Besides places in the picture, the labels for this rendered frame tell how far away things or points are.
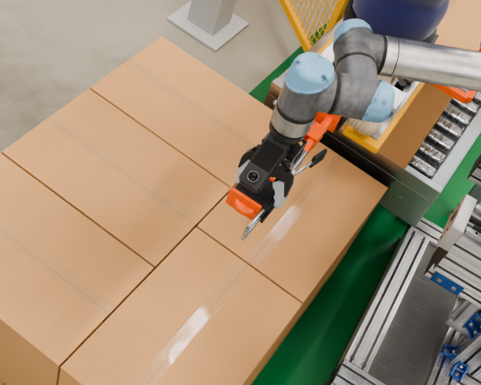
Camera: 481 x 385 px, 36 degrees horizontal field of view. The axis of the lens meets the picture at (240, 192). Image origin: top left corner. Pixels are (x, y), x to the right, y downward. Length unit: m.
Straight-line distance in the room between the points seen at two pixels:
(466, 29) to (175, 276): 1.27
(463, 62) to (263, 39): 2.41
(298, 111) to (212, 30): 2.39
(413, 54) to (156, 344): 1.05
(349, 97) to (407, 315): 1.56
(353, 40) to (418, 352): 1.53
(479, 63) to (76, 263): 1.22
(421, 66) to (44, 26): 2.42
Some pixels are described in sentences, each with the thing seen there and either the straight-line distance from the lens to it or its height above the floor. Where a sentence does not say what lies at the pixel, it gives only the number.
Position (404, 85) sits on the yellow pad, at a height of 1.12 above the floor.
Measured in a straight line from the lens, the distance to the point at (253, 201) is 1.47.
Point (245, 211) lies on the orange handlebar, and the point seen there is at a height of 1.21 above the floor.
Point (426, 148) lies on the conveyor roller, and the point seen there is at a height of 0.55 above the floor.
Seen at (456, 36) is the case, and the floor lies 0.98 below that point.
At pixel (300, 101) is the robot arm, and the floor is 1.50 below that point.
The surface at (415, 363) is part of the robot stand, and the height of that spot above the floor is 0.21.
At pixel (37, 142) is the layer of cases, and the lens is 2.38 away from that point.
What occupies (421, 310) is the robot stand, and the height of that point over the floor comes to 0.21.
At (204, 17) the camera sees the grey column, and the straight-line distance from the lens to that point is 3.66.
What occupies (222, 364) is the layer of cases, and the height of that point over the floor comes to 0.54.
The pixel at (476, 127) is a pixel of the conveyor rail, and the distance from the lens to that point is 2.91.
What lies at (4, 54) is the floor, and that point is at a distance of 3.43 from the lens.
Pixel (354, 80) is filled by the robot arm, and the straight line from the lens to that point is 1.31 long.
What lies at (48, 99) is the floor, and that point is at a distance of 3.25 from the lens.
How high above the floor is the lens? 2.36
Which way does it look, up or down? 50 degrees down
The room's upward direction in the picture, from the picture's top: 22 degrees clockwise
